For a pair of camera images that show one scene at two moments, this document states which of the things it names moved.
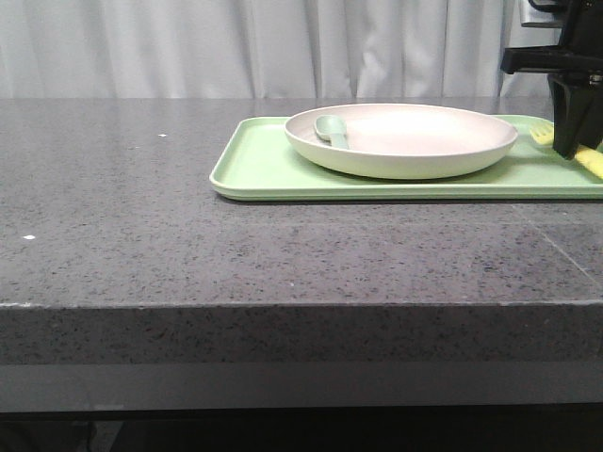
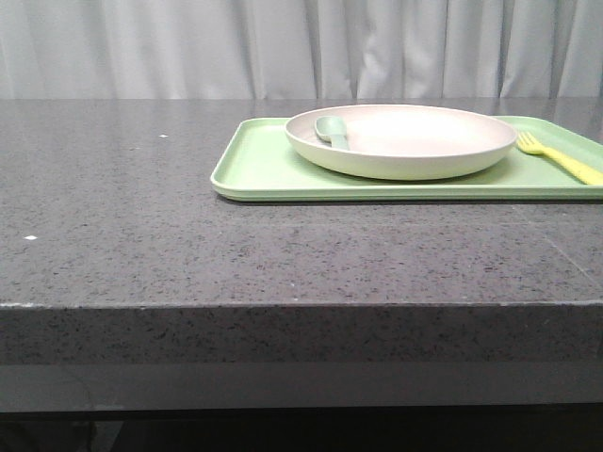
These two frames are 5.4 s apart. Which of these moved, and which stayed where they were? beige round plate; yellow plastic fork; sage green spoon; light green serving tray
Moved: yellow plastic fork
Stayed: light green serving tray; beige round plate; sage green spoon
